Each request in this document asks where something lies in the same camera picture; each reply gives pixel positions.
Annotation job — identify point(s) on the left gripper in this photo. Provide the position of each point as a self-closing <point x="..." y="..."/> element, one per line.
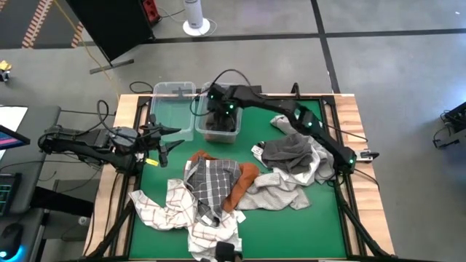
<point x="151" y="138"/>

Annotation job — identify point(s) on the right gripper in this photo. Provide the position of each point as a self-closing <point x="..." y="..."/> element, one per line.
<point x="222" y="100"/>

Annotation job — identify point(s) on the plain dark grey towel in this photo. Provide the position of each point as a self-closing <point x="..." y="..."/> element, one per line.
<point x="218" y="124"/>

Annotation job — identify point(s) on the grey plaid towel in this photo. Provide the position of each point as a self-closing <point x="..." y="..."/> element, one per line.
<point x="211" y="182"/>

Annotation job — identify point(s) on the white red-checked towel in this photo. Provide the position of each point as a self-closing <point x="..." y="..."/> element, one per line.
<point x="164" y="207"/>

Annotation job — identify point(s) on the orange towel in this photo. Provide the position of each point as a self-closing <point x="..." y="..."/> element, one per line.
<point x="245" y="178"/>

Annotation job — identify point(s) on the dark grey waffle towel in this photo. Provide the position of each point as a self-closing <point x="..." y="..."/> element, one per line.
<point x="287" y="153"/>

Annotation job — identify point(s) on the white waffle towel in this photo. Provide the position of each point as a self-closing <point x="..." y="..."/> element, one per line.
<point x="309" y="172"/>

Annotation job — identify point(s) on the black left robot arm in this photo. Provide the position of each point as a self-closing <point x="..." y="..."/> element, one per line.
<point x="91" y="143"/>

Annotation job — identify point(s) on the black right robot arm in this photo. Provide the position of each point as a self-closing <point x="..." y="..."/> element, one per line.
<point x="276" y="105"/>

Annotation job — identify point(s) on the clear plastic bin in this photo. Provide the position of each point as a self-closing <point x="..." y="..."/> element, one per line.
<point x="174" y="120"/>
<point x="218" y="137"/>

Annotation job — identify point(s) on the yellow tag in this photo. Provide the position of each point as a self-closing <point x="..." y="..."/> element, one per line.
<point x="152" y="162"/>

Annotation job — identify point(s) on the pale grey towel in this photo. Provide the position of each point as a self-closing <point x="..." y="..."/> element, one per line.
<point x="287" y="125"/>

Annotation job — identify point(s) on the white tower fan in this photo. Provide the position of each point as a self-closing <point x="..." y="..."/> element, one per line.
<point x="194" y="14"/>

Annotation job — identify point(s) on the grey metal base bar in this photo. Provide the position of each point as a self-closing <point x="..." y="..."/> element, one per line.
<point x="109" y="67"/>

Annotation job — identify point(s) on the red power strip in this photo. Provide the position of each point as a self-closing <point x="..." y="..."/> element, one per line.
<point x="151" y="9"/>

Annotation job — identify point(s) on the small white round cap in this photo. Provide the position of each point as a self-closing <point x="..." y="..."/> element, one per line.
<point x="83" y="221"/>

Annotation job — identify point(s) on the black desk base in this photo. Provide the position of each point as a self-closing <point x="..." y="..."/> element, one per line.
<point x="62" y="202"/>

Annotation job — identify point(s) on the black standing panel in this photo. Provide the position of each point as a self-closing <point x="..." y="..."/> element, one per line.
<point x="109" y="25"/>

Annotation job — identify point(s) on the grey desk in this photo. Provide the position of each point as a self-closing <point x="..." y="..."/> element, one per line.
<point x="40" y="127"/>

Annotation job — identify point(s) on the white paper sheet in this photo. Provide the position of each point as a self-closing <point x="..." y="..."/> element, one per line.
<point x="12" y="118"/>

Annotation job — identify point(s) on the computer monitor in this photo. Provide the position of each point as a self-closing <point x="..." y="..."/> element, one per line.
<point x="11" y="140"/>

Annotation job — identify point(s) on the backlit keyboard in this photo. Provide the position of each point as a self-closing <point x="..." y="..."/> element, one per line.
<point x="7" y="193"/>

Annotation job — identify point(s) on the small black floor device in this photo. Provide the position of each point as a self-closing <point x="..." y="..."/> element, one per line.
<point x="4" y="76"/>

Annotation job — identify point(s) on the small yellow object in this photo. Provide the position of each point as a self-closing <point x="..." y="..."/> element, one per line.
<point x="5" y="66"/>

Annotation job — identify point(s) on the black computer mouse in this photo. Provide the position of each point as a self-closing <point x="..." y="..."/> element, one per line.
<point x="11" y="238"/>

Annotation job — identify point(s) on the black frame clamp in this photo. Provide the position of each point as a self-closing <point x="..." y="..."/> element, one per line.
<point x="295" y="91"/>

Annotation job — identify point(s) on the black table frame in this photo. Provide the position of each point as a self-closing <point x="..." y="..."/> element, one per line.
<point x="327" y="102"/>

